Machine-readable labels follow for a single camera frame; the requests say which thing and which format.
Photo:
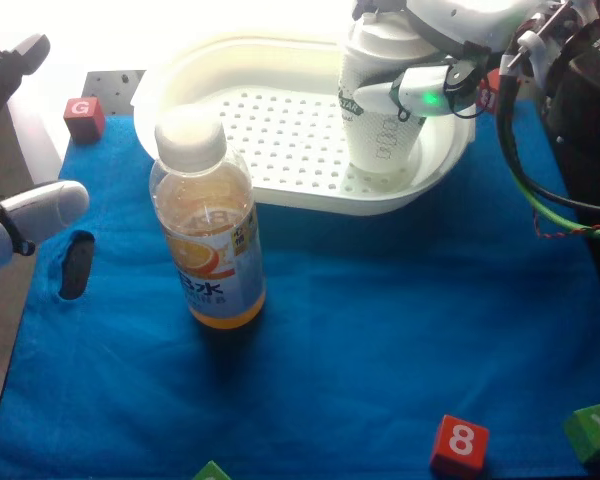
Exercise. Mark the green block letter Y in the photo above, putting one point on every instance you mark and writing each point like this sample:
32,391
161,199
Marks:
595,431

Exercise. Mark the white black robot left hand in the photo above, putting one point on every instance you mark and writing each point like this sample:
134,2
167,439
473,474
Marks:
35,212

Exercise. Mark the white paper coffee cup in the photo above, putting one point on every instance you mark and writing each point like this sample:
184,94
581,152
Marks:
375,135

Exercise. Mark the blue table cloth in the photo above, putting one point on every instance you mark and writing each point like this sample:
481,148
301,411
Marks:
330,350

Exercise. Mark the red block letter B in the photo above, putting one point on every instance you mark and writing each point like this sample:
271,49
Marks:
489,95

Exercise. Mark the red block number 8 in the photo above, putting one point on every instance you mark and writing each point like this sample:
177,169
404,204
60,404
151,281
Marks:
460,442

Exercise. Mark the green toy block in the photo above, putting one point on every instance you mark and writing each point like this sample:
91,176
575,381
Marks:
211,472

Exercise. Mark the orange vitamin drink bottle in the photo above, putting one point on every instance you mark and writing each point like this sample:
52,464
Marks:
207,225

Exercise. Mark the red block letter G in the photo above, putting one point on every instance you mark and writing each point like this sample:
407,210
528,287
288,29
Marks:
83,119

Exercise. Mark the white perforated tray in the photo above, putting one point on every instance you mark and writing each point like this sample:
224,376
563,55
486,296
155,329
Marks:
280,130

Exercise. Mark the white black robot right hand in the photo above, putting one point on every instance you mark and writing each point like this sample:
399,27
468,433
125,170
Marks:
460,20

